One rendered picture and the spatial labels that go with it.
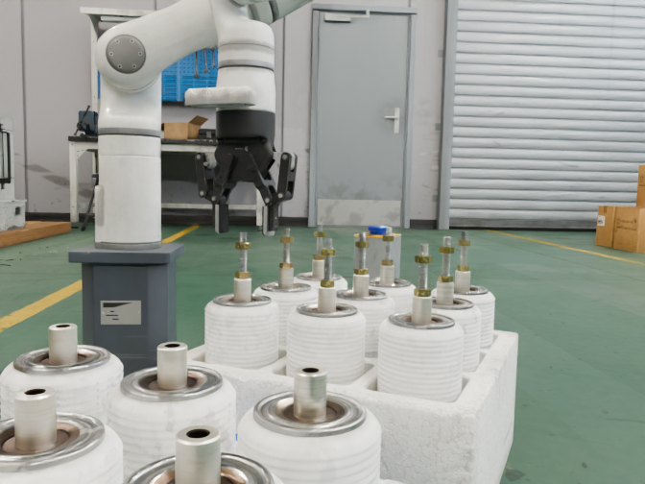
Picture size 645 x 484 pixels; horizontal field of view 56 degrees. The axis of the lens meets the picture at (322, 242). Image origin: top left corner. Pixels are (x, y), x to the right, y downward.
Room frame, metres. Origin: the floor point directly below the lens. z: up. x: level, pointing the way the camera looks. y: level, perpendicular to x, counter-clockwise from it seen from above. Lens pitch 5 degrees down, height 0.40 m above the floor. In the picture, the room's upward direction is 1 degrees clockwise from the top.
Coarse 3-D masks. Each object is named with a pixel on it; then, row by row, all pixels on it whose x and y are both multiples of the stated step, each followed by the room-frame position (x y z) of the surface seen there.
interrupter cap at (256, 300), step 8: (224, 296) 0.79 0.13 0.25; (232, 296) 0.79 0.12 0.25; (256, 296) 0.79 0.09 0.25; (264, 296) 0.79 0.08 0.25; (224, 304) 0.74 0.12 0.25; (232, 304) 0.73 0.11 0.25; (240, 304) 0.73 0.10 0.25; (248, 304) 0.74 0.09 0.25; (256, 304) 0.74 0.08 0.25; (264, 304) 0.75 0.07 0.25
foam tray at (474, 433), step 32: (192, 352) 0.77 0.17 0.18; (480, 352) 0.81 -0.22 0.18; (512, 352) 0.85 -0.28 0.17; (256, 384) 0.67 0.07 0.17; (288, 384) 0.66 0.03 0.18; (352, 384) 0.66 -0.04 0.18; (480, 384) 0.67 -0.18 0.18; (512, 384) 0.88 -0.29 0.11; (384, 416) 0.61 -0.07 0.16; (416, 416) 0.60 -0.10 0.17; (448, 416) 0.58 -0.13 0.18; (480, 416) 0.61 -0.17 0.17; (512, 416) 0.90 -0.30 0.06; (384, 448) 0.61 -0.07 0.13; (416, 448) 0.60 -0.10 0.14; (448, 448) 0.58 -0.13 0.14; (480, 448) 0.62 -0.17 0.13; (416, 480) 0.60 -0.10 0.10; (448, 480) 0.58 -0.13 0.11; (480, 480) 0.63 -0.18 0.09
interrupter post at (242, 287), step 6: (234, 282) 0.77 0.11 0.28; (240, 282) 0.76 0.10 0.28; (246, 282) 0.76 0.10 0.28; (234, 288) 0.77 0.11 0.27; (240, 288) 0.76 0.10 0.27; (246, 288) 0.76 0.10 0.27; (234, 294) 0.77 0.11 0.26; (240, 294) 0.76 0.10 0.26; (246, 294) 0.76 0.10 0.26; (234, 300) 0.77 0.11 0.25; (240, 300) 0.76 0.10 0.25; (246, 300) 0.76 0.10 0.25
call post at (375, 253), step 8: (368, 240) 1.10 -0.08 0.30; (376, 240) 1.09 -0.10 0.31; (400, 240) 1.14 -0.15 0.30; (368, 248) 1.10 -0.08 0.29; (376, 248) 1.09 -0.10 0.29; (384, 248) 1.08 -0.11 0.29; (392, 248) 1.09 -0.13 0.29; (368, 256) 1.10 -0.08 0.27; (376, 256) 1.09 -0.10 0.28; (384, 256) 1.08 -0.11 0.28; (392, 256) 1.09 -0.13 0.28; (368, 264) 1.10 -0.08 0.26; (376, 264) 1.09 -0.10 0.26; (376, 272) 1.09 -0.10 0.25
